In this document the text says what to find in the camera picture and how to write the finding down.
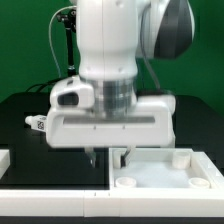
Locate black base cables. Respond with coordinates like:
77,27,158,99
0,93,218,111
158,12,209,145
25,77,68,94

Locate white fence right wall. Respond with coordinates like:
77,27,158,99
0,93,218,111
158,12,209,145
193,152,224,190

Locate white fence wall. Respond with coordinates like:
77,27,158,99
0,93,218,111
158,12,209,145
0,189,224,217
193,152,224,190
0,149,10,179

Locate white fence front wall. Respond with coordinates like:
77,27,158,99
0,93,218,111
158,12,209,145
0,189,224,217

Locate grey camera cable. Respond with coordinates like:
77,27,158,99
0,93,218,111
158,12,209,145
48,4,78,79

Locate white square tabletop part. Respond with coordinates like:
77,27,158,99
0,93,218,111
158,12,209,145
109,148,213,189

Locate white fence left wall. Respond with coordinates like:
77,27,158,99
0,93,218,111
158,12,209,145
0,149,10,179

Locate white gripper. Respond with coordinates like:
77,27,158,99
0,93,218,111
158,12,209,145
46,76,176,167

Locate black camera stand pole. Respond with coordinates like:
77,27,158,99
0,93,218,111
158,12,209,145
66,28,76,76

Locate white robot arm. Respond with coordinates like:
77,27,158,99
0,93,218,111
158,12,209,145
46,0,194,164

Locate black camera on stand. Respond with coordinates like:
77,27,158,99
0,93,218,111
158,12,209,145
56,9,76,32

